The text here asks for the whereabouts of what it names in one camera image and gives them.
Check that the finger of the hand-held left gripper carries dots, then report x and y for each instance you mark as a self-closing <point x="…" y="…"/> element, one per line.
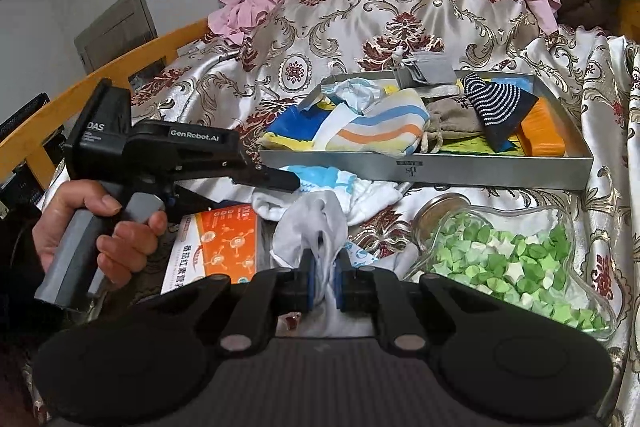
<point x="272" y="179"/>

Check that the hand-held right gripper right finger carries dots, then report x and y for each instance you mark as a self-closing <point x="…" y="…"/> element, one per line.
<point x="344" y="282"/>

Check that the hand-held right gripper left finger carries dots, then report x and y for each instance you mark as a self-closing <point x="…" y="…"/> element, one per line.
<point x="306" y="282"/>

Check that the light grey cloth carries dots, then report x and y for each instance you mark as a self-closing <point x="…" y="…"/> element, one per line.
<point x="310" y="232"/>

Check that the pastel striped cloth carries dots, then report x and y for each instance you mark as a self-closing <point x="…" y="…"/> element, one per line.
<point x="380" y="127"/>

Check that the grey metal tray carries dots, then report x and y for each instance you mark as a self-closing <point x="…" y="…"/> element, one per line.
<point x="450" y="169"/>

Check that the grey face mask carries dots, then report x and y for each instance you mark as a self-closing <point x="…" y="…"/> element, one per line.
<point x="430" y="69"/>

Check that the navy striped sock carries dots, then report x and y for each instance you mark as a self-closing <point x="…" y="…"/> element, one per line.
<point x="492" y="107"/>

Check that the orange block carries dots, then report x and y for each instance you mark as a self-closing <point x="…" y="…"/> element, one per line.
<point x="542" y="132"/>

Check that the person's left hand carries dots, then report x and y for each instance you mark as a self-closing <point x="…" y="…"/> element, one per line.
<point x="75" y="199"/>

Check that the cartoon printed cloth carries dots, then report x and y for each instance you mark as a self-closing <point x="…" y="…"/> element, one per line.
<point x="295" y="129"/>

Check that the white and orange carton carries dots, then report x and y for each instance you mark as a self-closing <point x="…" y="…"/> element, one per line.
<point x="220" y="247"/>

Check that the clear glass jar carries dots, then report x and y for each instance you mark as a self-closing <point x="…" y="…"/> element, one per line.
<point x="450" y="212"/>

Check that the grey panelled door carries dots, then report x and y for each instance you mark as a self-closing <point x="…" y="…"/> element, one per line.
<point x="115" y="32"/>

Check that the black crate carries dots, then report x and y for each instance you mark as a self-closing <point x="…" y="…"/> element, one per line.
<point x="25" y="127"/>

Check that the heap of green paper stars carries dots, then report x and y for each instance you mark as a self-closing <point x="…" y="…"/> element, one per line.
<point x="520" y="267"/>

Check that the floral satin blanket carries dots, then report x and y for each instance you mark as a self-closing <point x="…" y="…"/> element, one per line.
<point x="575" y="57"/>

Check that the cardboard box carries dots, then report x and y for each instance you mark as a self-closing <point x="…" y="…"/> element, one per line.
<point x="631" y="22"/>

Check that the wooden bed rail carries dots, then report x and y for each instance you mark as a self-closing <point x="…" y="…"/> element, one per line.
<point x="100" y="82"/>

